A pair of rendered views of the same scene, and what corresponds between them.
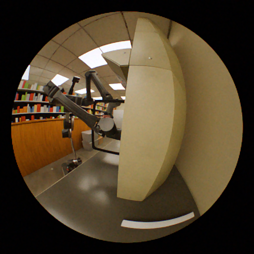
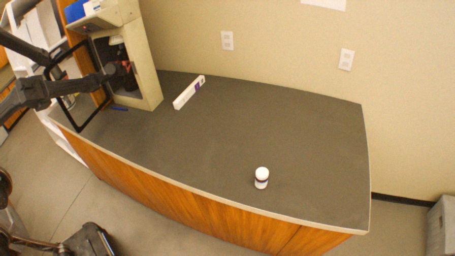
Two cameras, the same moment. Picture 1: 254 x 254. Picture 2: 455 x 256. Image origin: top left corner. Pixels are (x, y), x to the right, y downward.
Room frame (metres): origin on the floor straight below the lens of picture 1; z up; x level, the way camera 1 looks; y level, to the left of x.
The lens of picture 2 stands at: (-0.43, 0.68, 1.56)
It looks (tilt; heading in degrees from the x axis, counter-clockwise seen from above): 44 degrees down; 286
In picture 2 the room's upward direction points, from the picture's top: 6 degrees counter-clockwise
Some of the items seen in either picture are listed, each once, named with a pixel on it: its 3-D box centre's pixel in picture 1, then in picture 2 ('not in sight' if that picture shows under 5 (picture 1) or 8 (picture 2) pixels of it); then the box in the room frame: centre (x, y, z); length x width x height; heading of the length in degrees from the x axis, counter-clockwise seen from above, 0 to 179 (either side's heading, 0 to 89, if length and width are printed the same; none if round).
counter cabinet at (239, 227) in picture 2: not in sight; (182, 160); (0.12, -0.05, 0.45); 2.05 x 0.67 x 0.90; 169
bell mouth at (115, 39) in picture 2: not in sight; (123, 32); (0.27, -0.11, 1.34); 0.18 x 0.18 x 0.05
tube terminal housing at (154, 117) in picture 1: (161, 109); (125, 34); (0.28, -0.14, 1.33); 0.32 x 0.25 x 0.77; 169
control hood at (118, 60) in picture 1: (124, 80); (90, 25); (0.31, 0.04, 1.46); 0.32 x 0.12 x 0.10; 169
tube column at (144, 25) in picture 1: (151, 33); not in sight; (0.28, -0.14, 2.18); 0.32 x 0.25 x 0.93; 169
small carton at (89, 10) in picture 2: not in sight; (92, 6); (0.26, 0.05, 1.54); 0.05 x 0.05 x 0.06; 7
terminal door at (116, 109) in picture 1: (109, 127); (79, 86); (0.47, 0.12, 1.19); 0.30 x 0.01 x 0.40; 84
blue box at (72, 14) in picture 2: not in sight; (77, 10); (0.40, 0.02, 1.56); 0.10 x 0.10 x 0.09; 79
